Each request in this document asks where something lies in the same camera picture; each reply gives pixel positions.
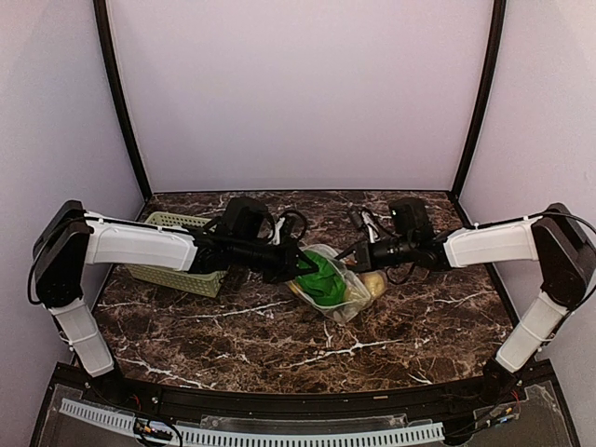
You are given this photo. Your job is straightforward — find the green fake vegetable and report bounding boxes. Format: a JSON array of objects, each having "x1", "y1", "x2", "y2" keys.
[{"x1": 295, "y1": 250, "x2": 346, "y2": 306}]

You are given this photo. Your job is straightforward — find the black right frame post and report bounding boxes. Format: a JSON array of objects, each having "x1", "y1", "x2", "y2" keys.
[{"x1": 451, "y1": 0, "x2": 507, "y2": 200}]

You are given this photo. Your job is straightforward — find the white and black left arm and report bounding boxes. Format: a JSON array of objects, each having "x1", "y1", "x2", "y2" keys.
[{"x1": 26, "y1": 196, "x2": 318, "y2": 406}]

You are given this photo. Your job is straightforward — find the grey slotted cable duct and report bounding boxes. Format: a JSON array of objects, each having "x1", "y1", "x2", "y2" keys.
[{"x1": 59, "y1": 399, "x2": 445, "y2": 446}]

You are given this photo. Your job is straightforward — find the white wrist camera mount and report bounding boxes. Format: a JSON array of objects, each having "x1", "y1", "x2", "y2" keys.
[
  {"x1": 271, "y1": 217, "x2": 285, "y2": 245},
  {"x1": 357, "y1": 209, "x2": 380, "y2": 243}
]

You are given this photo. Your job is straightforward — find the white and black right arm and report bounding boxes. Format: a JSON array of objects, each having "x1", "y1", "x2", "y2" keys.
[{"x1": 337, "y1": 197, "x2": 595, "y2": 404}]

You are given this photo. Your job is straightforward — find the black front rail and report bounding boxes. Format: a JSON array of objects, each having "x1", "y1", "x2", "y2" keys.
[{"x1": 50, "y1": 362, "x2": 560, "y2": 425}]

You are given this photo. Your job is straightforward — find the black left frame post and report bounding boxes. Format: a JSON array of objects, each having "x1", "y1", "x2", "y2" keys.
[{"x1": 92, "y1": 0, "x2": 153, "y2": 202}]

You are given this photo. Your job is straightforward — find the light green perforated basket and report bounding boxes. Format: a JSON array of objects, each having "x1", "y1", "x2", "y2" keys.
[{"x1": 126, "y1": 211, "x2": 227, "y2": 298}]

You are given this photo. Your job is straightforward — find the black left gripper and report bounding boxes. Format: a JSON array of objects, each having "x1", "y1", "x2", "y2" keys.
[{"x1": 232, "y1": 234, "x2": 318, "y2": 283}]

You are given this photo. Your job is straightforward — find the pale yellow fake food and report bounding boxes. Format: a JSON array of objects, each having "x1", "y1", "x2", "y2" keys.
[{"x1": 360, "y1": 271, "x2": 387, "y2": 299}]

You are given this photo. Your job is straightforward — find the black frame post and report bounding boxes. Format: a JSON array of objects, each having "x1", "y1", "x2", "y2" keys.
[
  {"x1": 92, "y1": 0, "x2": 153, "y2": 202},
  {"x1": 451, "y1": 0, "x2": 507, "y2": 200}
]

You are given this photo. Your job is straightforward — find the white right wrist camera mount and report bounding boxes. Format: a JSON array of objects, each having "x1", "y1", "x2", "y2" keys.
[{"x1": 357, "y1": 209, "x2": 380, "y2": 243}]

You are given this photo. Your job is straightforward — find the clear zip top bag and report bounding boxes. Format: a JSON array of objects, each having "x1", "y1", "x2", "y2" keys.
[{"x1": 287, "y1": 244, "x2": 388, "y2": 325}]

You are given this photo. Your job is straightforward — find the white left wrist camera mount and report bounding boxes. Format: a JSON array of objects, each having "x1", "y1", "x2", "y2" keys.
[{"x1": 271, "y1": 217, "x2": 285, "y2": 245}]

